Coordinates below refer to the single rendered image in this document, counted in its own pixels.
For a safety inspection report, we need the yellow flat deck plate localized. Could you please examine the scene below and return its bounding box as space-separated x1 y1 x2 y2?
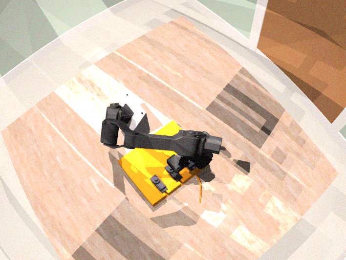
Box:
118 120 203 207

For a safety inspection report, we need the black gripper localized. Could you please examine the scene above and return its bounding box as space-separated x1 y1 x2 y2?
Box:
167 154 190 173

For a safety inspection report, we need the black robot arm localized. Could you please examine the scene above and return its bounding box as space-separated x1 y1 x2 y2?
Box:
100 103 223 169

